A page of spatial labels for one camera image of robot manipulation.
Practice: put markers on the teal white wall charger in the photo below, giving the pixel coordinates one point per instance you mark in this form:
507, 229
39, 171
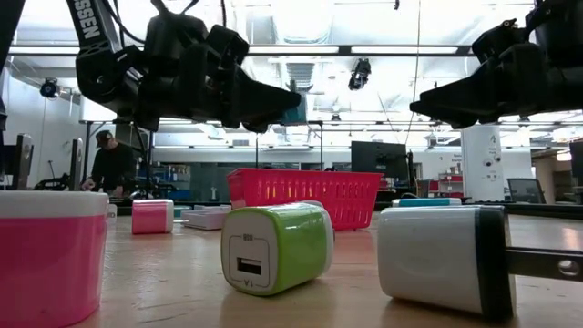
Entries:
426, 202

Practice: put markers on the red storage bin shelf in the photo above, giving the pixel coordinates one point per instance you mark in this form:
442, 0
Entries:
448, 184

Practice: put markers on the pink white wall charger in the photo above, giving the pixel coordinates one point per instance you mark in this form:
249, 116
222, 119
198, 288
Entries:
152, 216
50, 264

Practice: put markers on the silver metal stand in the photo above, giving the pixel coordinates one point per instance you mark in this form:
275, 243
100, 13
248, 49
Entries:
23, 159
76, 164

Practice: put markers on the white round pillar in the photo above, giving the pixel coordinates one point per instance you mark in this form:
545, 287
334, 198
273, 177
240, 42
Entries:
482, 164

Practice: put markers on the red plastic basket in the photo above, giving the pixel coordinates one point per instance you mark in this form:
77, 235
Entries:
309, 196

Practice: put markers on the black round lamp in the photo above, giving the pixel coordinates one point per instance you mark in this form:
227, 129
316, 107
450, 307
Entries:
49, 88

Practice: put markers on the green white wall charger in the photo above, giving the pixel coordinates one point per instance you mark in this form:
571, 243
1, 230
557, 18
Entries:
278, 248

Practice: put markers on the white digital timer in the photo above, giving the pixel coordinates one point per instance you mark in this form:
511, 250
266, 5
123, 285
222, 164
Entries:
205, 219

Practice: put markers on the black overhead camera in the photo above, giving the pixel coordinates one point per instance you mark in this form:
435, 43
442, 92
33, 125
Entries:
360, 73

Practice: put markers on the black overhead rig beam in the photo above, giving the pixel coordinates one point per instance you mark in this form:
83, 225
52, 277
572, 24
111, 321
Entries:
344, 49

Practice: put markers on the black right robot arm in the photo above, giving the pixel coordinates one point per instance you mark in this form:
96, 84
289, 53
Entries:
560, 18

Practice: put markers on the person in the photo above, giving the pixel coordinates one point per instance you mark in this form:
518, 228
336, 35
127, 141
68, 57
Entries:
111, 166

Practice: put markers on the teal rectangular block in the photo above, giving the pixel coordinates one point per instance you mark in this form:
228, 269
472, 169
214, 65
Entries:
183, 211

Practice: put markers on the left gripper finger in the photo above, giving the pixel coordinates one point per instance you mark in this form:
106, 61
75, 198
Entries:
262, 102
257, 126

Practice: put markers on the white black wall charger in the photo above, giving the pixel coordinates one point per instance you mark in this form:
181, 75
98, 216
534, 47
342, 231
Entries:
437, 259

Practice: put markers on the black computer monitor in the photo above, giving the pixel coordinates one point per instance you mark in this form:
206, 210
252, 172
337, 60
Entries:
378, 159

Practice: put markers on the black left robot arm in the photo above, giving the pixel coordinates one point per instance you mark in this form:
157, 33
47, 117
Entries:
88, 27

